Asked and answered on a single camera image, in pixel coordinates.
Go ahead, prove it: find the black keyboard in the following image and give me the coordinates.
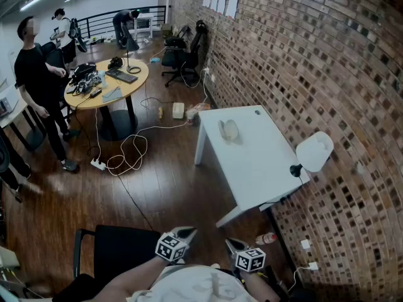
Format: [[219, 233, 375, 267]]
[[105, 69, 139, 84]]

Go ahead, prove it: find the long white cable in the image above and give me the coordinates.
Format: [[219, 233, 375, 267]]
[[94, 69, 211, 176]]

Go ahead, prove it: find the person's left forearm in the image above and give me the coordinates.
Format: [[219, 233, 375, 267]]
[[94, 256, 171, 302]]

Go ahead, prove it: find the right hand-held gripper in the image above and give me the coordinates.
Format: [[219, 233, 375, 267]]
[[225, 238, 267, 273]]

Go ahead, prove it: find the white rectangular table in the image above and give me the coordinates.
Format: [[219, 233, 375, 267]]
[[194, 104, 311, 229]]

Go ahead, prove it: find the person's white printed shirt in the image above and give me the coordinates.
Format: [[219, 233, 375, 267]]
[[127, 264, 259, 302]]

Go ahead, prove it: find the grey folded cloth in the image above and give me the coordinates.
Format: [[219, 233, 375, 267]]
[[101, 86, 122, 103]]

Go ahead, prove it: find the pile of black gear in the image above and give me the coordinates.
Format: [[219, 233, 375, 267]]
[[67, 72, 103, 96]]

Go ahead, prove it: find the beige box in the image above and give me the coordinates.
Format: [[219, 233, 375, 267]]
[[171, 102, 185, 120]]

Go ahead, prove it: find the black cone desk lamp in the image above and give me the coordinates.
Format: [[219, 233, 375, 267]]
[[121, 31, 142, 74]]

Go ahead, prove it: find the ceiling tube light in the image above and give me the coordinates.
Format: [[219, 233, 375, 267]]
[[20, 0, 54, 11]]

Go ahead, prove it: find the orange snack bag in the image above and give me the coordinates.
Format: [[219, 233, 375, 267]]
[[187, 103, 212, 113]]

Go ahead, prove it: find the clear bottle with red cap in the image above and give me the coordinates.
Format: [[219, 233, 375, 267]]
[[254, 232, 278, 247]]

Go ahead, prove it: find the black armless chair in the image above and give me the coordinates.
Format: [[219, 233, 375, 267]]
[[72, 224, 163, 282]]

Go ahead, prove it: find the small white table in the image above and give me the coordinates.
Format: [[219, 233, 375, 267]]
[[133, 13, 155, 40]]

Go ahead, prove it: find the black metal railing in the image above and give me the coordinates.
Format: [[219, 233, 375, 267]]
[[77, 5, 167, 40]]

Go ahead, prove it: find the white shade desk lamp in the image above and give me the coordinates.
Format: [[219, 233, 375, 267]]
[[289, 131, 334, 178]]

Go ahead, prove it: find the black office chair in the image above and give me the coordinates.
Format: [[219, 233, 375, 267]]
[[164, 25, 191, 48], [161, 30, 207, 87]]

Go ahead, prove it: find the round wooden table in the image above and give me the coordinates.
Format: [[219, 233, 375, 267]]
[[64, 57, 149, 142]]

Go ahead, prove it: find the person's right forearm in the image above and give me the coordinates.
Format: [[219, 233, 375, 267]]
[[241, 271, 281, 302]]

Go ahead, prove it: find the white side table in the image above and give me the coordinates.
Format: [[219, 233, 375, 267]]
[[0, 85, 45, 152]]

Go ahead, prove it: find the white box appliance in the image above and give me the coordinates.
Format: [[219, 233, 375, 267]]
[[0, 96, 20, 118]]

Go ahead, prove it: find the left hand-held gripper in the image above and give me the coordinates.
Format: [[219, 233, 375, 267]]
[[154, 226, 198, 266]]

